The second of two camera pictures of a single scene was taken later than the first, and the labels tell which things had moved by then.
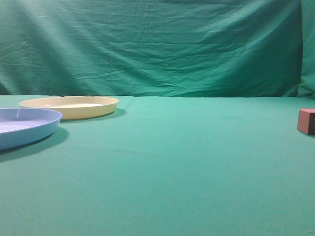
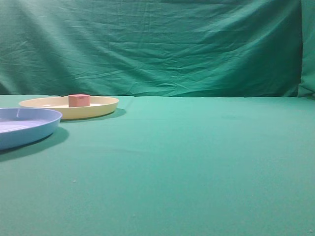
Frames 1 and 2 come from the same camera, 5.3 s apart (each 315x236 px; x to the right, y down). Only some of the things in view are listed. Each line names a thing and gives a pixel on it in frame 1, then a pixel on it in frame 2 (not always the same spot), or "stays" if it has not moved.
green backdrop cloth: (250, 48) stays
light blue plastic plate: (20, 127) stays
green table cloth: (165, 166) stays
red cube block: (306, 121) -> (78, 100)
